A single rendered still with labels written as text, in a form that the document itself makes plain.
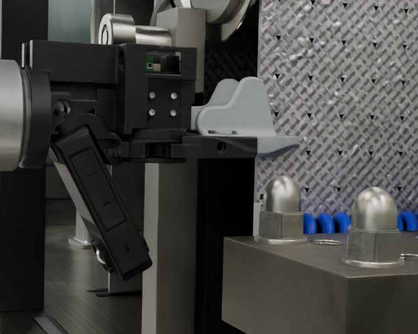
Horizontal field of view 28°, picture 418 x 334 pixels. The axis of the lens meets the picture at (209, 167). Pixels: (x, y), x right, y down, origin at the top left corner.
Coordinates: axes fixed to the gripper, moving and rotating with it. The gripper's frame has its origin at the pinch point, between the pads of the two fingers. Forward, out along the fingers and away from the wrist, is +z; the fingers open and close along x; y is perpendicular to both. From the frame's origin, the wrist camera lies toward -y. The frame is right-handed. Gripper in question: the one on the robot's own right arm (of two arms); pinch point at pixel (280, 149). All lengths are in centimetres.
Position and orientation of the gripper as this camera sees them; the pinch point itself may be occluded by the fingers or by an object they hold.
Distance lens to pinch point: 65.0
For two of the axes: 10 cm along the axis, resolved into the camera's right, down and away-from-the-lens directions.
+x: -4.0, -0.6, 9.2
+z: 9.2, 0.0, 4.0
